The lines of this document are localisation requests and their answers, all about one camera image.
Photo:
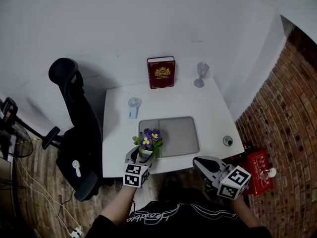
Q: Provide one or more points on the red hardcover book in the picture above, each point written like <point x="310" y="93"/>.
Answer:
<point x="161" y="73"/>

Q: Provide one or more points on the person's left forearm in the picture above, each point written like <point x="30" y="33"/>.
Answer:
<point x="119" y="204"/>

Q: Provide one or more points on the clear bottle with white cap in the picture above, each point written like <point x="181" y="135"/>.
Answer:
<point x="268" y="173"/>

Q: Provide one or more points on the pale blue handheld fan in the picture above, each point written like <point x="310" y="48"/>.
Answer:
<point x="133" y="108"/>

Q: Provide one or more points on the person's black shirt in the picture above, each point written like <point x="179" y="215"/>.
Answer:
<point x="178" y="227"/>

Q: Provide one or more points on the red fire equipment box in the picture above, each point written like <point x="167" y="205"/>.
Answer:
<point x="257" y="162"/>

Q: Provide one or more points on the purple flowers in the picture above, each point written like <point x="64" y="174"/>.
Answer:
<point x="147" y="140"/>

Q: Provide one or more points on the person's right forearm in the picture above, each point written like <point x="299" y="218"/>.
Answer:
<point x="245" y="212"/>

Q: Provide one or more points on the black office chair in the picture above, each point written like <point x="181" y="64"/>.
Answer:
<point x="81" y="123"/>

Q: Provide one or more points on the black standing fan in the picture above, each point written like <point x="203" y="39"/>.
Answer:
<point x="10" y="110"/>

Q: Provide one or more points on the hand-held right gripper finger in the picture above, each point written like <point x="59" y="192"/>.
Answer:
<point x="201" y="173"/>
<point x="218" y="161"/>

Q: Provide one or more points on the black metal frame table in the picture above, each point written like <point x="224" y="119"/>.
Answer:
<point x="6" y="177"/>

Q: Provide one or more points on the white power strip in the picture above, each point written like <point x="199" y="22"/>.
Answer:
<point x="76" y="233"/>

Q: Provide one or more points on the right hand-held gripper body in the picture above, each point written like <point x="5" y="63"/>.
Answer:
<point x="235" y="182"/>

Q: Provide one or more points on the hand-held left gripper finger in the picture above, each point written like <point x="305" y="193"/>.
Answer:
<point x="148" y="162"/>
<point x="129" y="156"/>

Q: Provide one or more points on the white handheld fan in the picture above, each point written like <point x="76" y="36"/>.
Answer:
<point x="76" y="167"/>

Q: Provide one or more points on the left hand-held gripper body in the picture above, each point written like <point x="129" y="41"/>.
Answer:
<point x="132" y="175"/>

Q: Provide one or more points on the clear glass goblet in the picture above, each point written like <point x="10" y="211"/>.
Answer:
<point x="201" y="69"/>

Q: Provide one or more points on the grey tray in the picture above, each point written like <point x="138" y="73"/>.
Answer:
<point x="178" y="137"/>

